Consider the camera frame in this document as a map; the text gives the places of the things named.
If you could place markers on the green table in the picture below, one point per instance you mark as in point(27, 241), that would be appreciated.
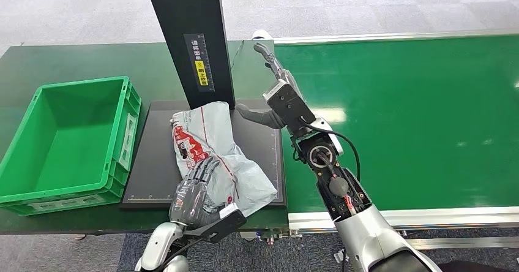
point(61, 59)

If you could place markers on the green conveyor belt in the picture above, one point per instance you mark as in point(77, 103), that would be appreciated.
point(425, 99)

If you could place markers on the metal conveyor bracket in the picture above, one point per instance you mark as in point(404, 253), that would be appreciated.
point(338, 256)

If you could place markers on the scanner label with yellow sticker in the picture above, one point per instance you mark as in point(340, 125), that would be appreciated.
point(199, 67)

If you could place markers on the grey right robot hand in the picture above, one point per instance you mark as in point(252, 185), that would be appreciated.
point(259, 118)

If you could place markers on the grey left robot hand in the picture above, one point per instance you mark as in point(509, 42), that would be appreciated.
point(192, 199)

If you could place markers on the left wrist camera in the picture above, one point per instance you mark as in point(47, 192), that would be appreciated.
point(221, 225)

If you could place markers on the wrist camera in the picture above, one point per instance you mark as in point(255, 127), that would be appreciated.
point(221, 225)
point(290, 108)

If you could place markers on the green plastic crate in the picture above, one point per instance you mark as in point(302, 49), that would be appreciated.
point(69, 140)

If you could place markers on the white conveyor roller end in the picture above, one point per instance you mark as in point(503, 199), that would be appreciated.
point(261, 34)

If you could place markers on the black inbound scanner machine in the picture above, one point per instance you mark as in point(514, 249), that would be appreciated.
point(158, 164)

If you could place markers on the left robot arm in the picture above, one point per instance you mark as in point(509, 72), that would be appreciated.
point(162, 246)

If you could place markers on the grey plastic mailer package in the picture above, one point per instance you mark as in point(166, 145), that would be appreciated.
point(219, 140)

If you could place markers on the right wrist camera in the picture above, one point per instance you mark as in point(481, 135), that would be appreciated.
point(290, 108)

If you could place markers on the metal table bracket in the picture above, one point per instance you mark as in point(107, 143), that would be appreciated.
point(269, 235)

